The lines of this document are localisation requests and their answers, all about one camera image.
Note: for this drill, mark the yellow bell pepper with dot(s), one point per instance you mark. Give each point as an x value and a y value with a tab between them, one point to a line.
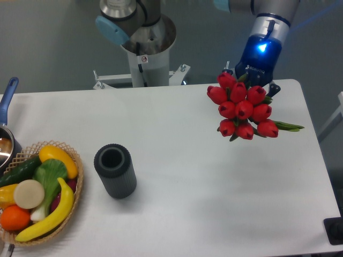
7	196

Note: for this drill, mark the black device at table edge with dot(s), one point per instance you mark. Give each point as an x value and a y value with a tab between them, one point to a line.
333	228

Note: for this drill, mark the green bok choy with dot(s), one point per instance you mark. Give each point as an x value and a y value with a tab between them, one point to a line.
47	174

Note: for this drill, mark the woven wicker basket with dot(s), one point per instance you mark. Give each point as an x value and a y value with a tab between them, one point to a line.
32	151

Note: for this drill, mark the orange fruit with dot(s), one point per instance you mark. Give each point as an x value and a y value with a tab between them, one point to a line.
15	218

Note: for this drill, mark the white furniture frame right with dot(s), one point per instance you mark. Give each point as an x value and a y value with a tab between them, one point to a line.
333	121

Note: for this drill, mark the yellow banana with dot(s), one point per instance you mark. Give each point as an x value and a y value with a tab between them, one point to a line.
52	220

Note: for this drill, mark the purple red vegetable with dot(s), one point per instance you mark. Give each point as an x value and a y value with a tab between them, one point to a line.
72	183

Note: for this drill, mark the red tulip bouquet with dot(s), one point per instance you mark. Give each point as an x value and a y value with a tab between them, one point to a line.
246	109

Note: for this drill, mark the green cucumber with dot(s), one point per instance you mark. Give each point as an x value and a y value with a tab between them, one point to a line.
21	172

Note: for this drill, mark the dark grey ribbed vase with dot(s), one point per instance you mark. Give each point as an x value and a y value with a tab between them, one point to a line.
113	164

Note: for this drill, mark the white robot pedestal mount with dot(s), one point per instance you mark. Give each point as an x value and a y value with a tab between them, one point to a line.
148	53

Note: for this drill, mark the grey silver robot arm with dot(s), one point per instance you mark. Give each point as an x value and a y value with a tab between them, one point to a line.
131	15

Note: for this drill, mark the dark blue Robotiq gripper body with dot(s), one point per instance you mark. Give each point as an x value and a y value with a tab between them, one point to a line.
262	49

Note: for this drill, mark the beige round disc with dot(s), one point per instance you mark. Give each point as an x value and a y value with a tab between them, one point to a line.
28	194

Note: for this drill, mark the blue handled saucepan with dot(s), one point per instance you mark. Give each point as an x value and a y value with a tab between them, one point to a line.
10	147

